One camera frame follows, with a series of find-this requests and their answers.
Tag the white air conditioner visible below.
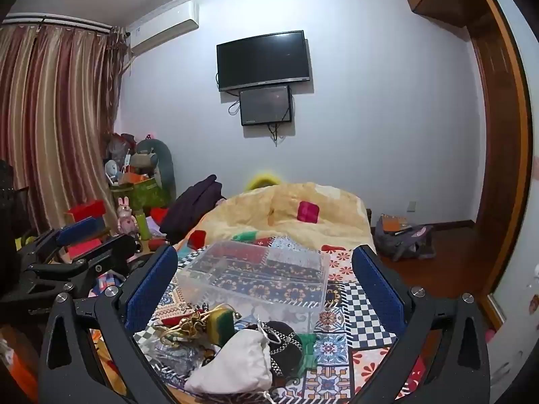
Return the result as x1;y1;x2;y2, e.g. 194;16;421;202
127;2;200;56

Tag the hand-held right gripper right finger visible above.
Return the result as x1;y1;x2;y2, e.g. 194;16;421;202
349;244;492;404

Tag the pink rabbit plush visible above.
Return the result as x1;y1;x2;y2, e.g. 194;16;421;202
116;196;139;237

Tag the grey purple backpack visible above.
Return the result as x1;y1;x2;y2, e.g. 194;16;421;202
373;214;437;262

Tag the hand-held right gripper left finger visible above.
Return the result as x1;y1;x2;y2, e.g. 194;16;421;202
37;244;190;404

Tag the curtain rail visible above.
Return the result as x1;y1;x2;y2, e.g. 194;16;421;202
0;13;127;38

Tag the yellow printed quilt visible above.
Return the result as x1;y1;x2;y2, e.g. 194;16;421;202
177;182;376;258

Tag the orange book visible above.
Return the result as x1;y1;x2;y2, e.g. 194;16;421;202
381;214;412;233

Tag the green translucent strip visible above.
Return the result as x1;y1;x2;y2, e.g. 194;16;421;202
300;333;319;378

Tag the pile of plush toys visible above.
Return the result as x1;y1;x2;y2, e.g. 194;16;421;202
103;132;141;187

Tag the brown wooden wardrobe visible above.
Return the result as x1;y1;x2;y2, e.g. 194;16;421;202
398;0;535;330

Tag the yellow plush toy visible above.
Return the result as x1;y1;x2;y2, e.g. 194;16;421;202
245;171;282;191

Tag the red box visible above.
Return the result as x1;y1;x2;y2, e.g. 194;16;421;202
63;200;107;225

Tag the large green plush toy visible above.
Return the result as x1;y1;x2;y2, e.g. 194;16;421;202
135;137;178;203

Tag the patchwork printed blanket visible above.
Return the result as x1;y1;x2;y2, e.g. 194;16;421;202
89;236;427;404

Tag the clear plastic bag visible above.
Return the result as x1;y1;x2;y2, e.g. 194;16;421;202
145;337;220;384

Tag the wall-mounted black television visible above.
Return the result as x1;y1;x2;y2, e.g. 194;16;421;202
216;30;313;93

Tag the striped red curtain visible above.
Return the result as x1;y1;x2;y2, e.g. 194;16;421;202
0;23;129;238

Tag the small black monitor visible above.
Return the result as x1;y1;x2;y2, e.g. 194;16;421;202
239;85;294;127

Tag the yellow green sponge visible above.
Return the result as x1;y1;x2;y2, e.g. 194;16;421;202
205;306;237;346

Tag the black pouch with chain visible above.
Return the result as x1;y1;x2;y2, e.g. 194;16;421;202
256;321;305;378

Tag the dark purple garment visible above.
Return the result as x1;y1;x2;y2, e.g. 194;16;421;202
159;174;224;245

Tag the white drawstring pouch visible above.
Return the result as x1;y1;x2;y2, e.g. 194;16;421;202
184;327;274;396

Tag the green gift bag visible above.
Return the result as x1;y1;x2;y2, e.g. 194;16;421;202
110;176;167;216

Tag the clear plastic storage box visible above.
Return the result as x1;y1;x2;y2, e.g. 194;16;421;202
176;241;331;336

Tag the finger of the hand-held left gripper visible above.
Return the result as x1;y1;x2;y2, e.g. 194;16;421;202
16;216;107;267
26;233;140;280

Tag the green bottle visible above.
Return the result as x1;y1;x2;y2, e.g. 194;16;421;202
135;212;152;241

